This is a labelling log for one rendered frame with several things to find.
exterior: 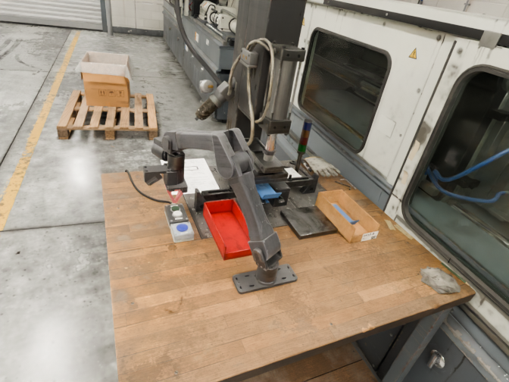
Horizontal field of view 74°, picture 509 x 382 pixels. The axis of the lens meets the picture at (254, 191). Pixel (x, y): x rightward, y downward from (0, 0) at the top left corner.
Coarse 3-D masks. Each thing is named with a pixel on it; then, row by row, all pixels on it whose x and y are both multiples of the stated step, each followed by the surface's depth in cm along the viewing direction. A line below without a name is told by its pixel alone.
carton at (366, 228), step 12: (324, 192) 142; (336, 192) 145; (324, 204) 138; (336, 204) 147; (348, 204) 142; (336, 216) 131; (348, 216) 140; (360, 216) 136; (348, 228) 125; (360, 228) 134; (372, 228) 130; (348, 240) 126; (360, 240) 127
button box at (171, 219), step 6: (132, 180) 139; (150, 198) 131; (174, 204) 126; (180, 204) 127; (168, 210) 123; (180, 210) 124; (168, 216) 120; (174, 216) 120; (180, 216) 120; (186, 216) 121; (168, 222) 120; (174, 222) 118; (180, 222) 119
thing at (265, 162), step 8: (272, 136) 124; (256, 144) 144; (272, 144) 125; (256, 152) 136; (264, 152) 128; (272, 152) 127; (256, 160) 131; (264, 160) 129; (272, 160) 130; (256, 168) 129; (264, 168) 125; (272, 168) 126; (280, 168) 128; (256, 176) 127; (264, 176) 128; (272, 176) 130; (280, 176) 131
